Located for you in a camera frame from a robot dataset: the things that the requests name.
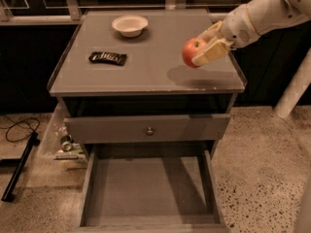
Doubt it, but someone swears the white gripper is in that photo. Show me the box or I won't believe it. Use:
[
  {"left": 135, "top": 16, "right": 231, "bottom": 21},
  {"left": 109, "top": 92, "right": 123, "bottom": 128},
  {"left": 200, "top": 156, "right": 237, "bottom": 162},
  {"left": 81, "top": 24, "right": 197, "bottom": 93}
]
[{"left": 191, "top": 4, "right": 259, "bottom": 66}]

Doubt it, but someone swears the red apple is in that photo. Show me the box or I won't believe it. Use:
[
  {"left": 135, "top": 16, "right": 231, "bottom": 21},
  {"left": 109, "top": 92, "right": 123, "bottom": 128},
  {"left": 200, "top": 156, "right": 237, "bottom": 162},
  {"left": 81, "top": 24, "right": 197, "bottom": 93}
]
[{"left": 182, "top": 38, "right": 206, "bottom": 68}]

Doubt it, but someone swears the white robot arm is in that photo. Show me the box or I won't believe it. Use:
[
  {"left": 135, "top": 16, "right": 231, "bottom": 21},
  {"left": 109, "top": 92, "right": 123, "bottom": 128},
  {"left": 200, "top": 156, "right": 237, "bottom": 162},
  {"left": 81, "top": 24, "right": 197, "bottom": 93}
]
[{"left": 191, "top": 0, "right": 311, "bottom": 66}]

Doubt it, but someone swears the grey top drawer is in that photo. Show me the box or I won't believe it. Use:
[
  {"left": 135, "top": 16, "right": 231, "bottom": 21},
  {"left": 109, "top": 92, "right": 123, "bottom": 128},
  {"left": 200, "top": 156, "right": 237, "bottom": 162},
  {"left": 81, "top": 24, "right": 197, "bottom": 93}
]
[{"left": 64, "top": 114, "right": 230, "bottom": 144}]

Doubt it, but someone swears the grey drawer cabinet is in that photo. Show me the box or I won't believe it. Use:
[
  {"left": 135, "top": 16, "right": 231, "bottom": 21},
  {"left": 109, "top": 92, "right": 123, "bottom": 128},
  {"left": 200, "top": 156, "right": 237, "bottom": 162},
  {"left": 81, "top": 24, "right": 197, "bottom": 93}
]
[{"left": 48, "top": 10, "right": 246, "bottom": 152}]

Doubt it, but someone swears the brass drawer knob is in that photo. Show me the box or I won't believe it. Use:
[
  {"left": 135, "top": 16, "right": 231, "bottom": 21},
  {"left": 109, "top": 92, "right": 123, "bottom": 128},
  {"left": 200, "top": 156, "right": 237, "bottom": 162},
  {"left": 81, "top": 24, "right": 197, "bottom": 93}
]
[{"left": 146, "top": 127, "right": 155, "bottom": 136}]

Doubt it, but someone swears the open grey middle drawer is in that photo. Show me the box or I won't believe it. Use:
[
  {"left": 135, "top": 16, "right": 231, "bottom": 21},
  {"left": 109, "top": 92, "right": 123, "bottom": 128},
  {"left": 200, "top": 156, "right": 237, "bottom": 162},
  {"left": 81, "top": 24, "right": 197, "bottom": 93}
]
[{"left": 78, "top": 142, "right": 230, "bottom": 233}]

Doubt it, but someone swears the white paper bowl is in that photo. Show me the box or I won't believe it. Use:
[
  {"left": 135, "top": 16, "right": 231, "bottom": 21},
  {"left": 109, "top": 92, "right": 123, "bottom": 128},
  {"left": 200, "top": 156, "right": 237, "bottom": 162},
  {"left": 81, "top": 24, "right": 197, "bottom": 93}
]
[{"left": 112, "top": 15, "right": 149, "bottom": 38}]

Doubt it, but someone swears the white table leg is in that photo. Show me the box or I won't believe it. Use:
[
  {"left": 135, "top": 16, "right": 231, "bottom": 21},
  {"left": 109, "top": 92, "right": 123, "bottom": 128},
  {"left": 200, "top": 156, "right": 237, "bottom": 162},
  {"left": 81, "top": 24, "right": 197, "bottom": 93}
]
[{"left": 274, "top": 48, "right": 311, "bottom": 118}]

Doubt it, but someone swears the black candy bar wrapper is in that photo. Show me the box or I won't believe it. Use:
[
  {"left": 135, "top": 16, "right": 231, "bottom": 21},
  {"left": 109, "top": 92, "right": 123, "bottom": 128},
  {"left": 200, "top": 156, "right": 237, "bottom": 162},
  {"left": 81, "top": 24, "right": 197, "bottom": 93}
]
[{"left": 88, "top": 51, "right": 127, "bottom": 66}]

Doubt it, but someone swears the metal window railing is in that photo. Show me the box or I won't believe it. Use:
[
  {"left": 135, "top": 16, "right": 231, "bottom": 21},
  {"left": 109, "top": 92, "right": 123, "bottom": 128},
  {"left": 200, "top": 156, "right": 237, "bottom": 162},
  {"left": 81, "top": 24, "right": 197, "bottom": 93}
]
[{"left": 0, "top": 0, "right": 270, "bottom": 26}]

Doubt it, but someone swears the green soda can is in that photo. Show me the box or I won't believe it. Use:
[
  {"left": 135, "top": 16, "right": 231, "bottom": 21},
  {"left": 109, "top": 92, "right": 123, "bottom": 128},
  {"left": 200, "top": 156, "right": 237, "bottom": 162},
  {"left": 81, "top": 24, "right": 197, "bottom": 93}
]
[{"left": 60, "top": 135, "right": 73, "bottom": 151}]

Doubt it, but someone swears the clear plastic bin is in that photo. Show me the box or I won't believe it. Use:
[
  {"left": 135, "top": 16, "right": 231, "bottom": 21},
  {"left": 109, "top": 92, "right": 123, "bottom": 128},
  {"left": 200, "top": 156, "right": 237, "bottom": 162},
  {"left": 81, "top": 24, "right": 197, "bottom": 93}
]
[{"left": 38, "top": 105, "right": 87, "bottom": 169}]

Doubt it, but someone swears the black floor stand bar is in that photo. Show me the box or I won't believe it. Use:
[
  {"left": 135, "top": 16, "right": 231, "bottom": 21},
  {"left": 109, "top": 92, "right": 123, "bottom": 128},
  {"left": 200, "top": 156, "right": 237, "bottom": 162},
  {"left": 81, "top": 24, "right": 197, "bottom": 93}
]
[{"left": 1, "top": 131, "right": 40, "bottom": 202}]

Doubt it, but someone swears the black cable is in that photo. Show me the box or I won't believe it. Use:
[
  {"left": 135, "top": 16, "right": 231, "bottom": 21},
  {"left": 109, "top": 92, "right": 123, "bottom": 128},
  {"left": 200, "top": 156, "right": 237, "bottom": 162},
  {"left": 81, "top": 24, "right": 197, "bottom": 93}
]
[{"left": 0, "top": 114, "right": 41, "bottom": 144}]

